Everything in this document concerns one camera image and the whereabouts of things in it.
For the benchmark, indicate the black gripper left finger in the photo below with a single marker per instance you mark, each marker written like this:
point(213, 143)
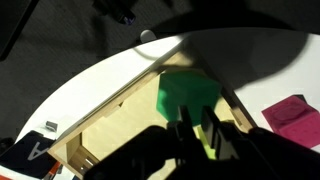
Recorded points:
point(186, 125)

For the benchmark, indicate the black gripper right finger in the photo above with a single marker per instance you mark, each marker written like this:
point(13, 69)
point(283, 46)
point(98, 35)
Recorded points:
point(211, 130)

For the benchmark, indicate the green block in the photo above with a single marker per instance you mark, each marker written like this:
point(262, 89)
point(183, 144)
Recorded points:
point(186, 90)

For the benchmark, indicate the yellow-green block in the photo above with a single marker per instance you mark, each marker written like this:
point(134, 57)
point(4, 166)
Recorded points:
point(206, 143)

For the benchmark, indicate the wooden tray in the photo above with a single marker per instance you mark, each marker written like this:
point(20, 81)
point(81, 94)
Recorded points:
point(133, 123)

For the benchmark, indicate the pink block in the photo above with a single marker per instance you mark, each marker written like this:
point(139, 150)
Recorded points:
point(296, 121)

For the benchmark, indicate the small grey block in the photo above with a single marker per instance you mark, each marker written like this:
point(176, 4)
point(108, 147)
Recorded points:
point(51, 126)

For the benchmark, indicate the orange block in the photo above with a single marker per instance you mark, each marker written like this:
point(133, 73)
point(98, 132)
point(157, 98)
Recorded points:
point(55, 170)

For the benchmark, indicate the white table base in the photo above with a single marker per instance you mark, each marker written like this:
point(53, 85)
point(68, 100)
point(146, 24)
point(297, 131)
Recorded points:
point(148, 35)

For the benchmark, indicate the black card with letter A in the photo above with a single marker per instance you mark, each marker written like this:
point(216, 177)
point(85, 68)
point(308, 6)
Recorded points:
point(26, 153)

